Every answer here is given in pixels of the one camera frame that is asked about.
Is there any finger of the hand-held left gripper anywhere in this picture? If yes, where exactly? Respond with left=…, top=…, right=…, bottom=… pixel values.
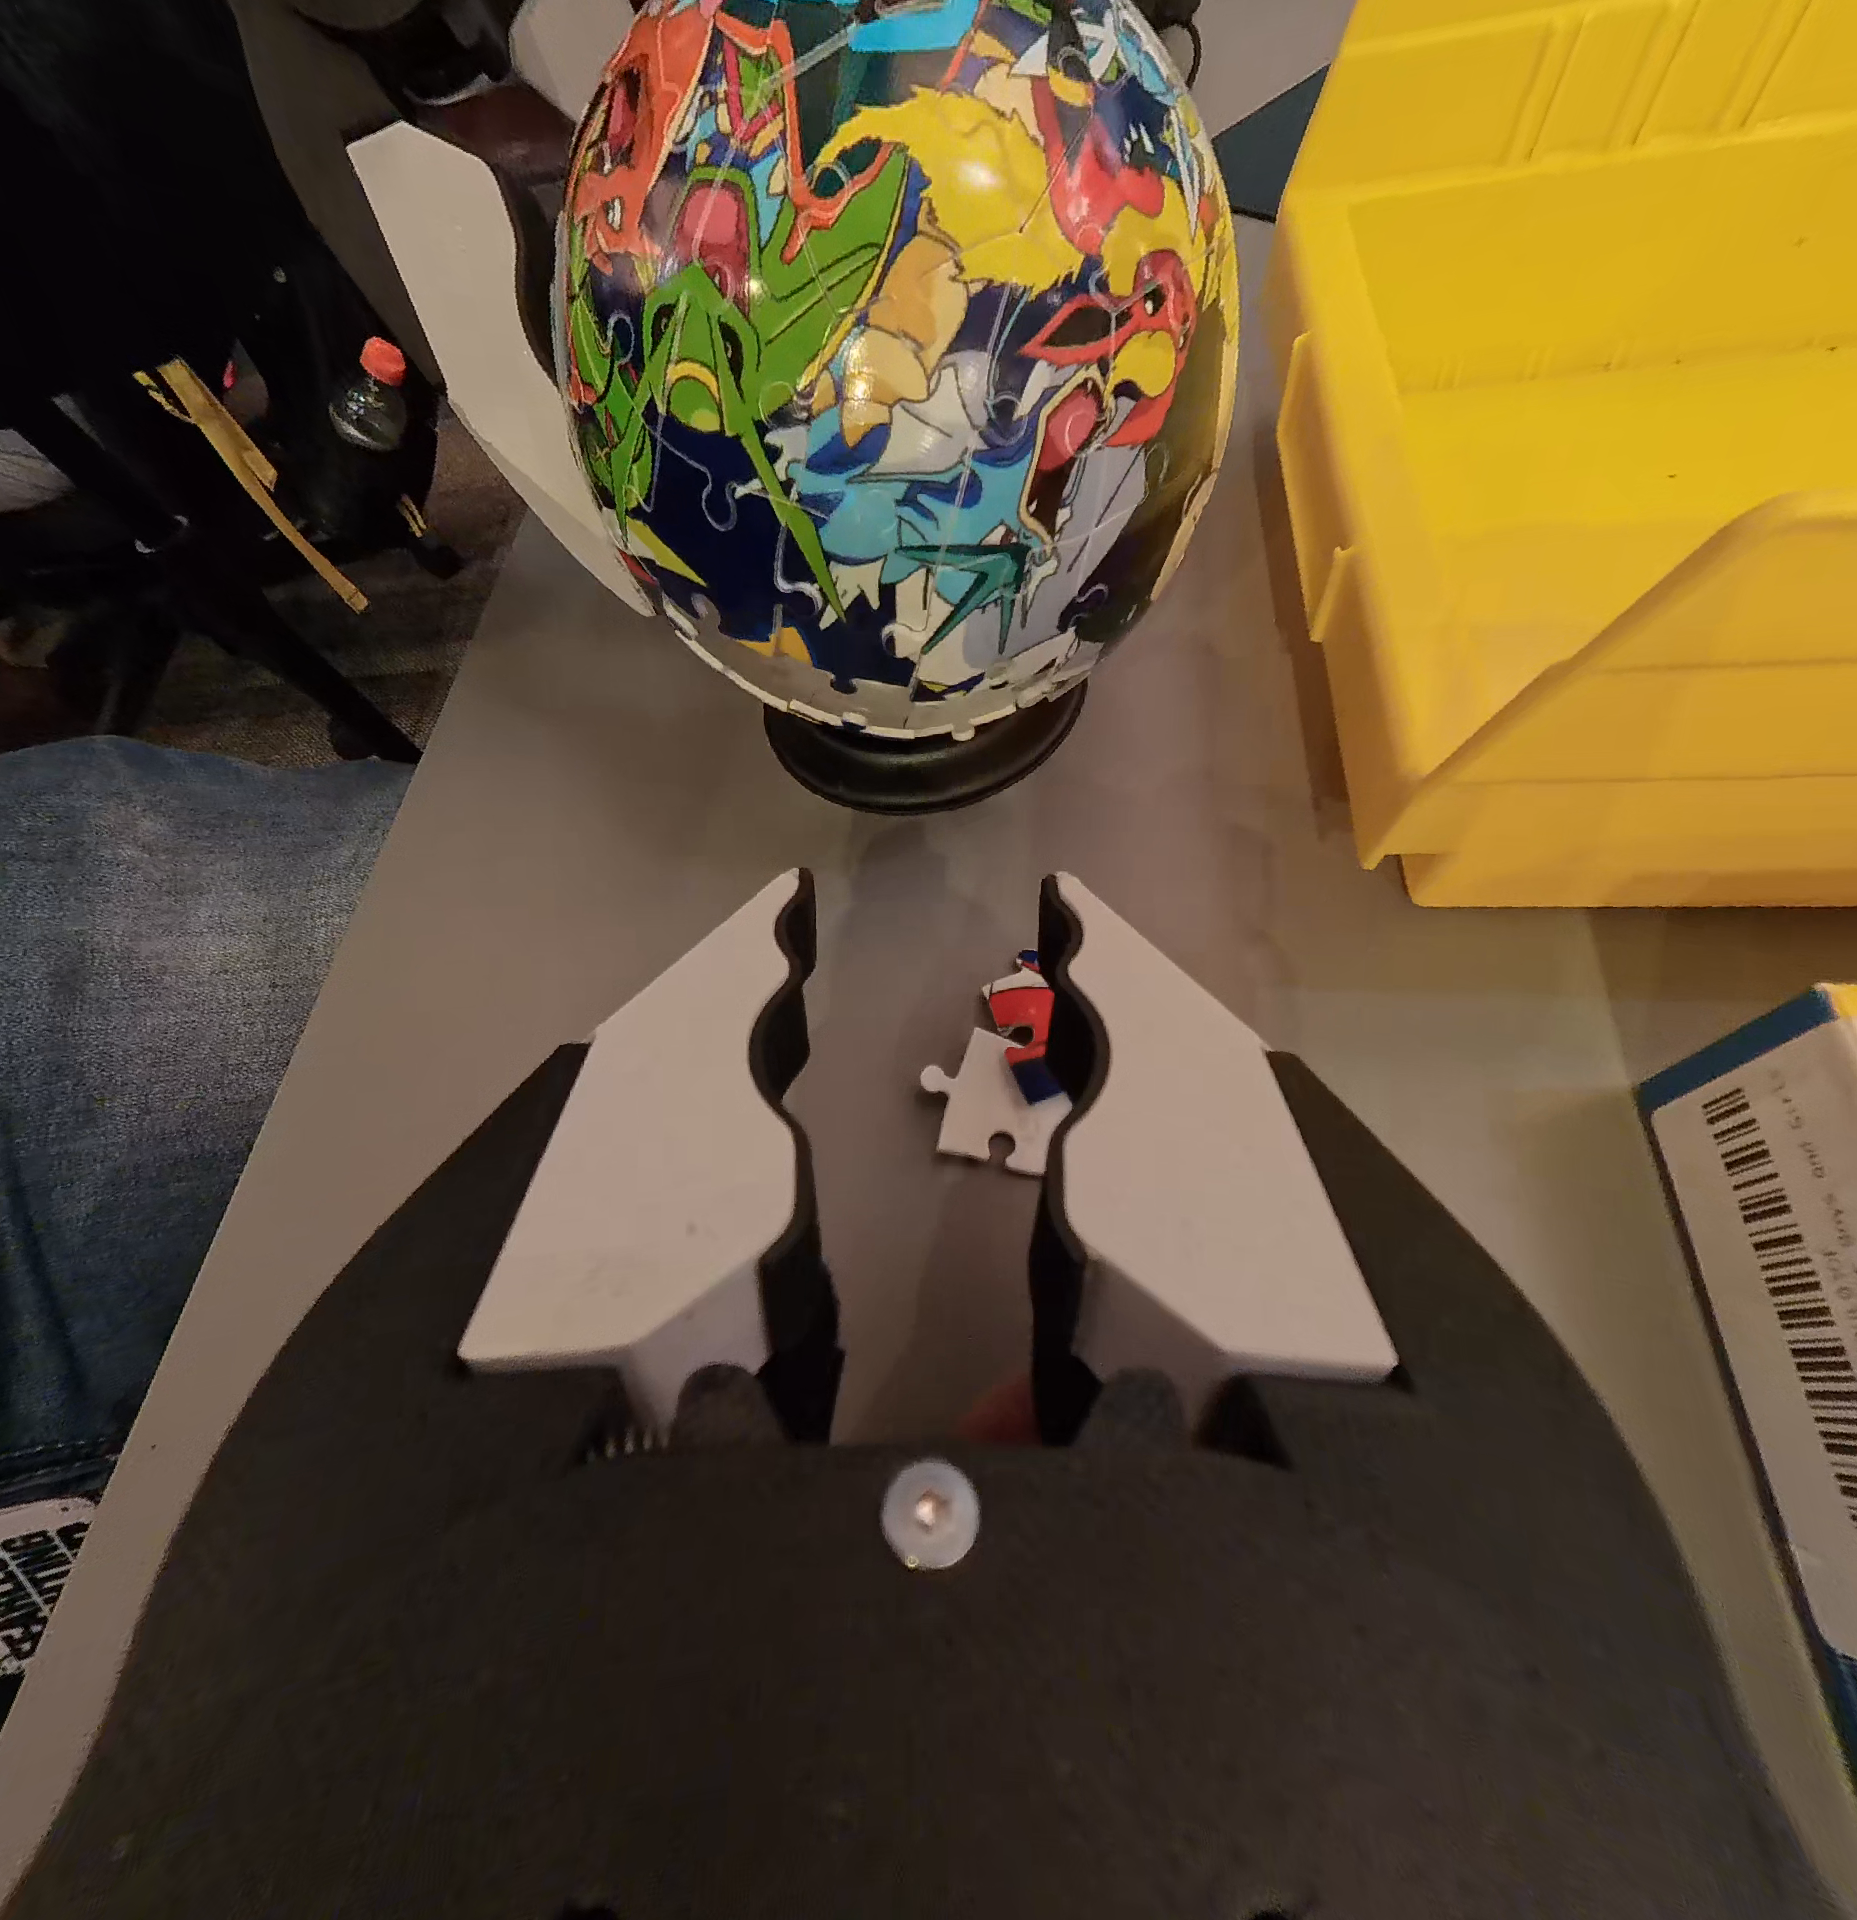
left=345, top=121, right=657, bottom=617

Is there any black stool frame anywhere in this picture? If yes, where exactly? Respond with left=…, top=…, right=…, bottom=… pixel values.
left=0, top=346, right=469, bottom=767

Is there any white puzzle piece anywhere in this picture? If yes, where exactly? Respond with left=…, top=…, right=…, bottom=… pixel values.
left=918, top=1025, right=1062, bottom=1181

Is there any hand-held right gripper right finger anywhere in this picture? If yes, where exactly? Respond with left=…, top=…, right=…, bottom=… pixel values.
left=1026, top=870, right=1398, bottom=1447

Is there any gold strap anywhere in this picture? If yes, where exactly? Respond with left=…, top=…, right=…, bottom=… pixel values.
left=131, top=358, right=372, bottom=615

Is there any red capped plastic bottle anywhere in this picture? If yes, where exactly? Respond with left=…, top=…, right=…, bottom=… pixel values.
left=328, top=336, right=415, bottom=456

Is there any person's jeans leg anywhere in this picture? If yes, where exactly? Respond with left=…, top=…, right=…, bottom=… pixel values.
left=0, top=735, right=420, bottom=1516

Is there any black round ball stand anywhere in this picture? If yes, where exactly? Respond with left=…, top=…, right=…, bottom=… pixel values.
left=763, top=683, right=1089, bottom=816

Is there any colourful puzzle ball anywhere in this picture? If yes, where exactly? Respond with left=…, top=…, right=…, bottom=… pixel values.
left=557, top=0, right=1242, bottom=711

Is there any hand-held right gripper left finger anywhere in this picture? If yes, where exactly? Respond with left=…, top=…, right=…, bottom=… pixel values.
left=461, top=866, right=841, bottom=1446

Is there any yellow plastic storage bin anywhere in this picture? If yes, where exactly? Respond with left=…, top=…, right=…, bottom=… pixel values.
left=1275, top=105, right=1857, bottom=911
left=1264, top=0, right=1857, bottom=349

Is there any white box with blue edge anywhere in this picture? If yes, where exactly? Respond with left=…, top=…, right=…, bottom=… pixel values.
left=1634, top=981, right=1857, bottom=1849

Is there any black and white printed tag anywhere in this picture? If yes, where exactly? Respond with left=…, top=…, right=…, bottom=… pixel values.
left=0, top=1492, right=94, bottom=1669

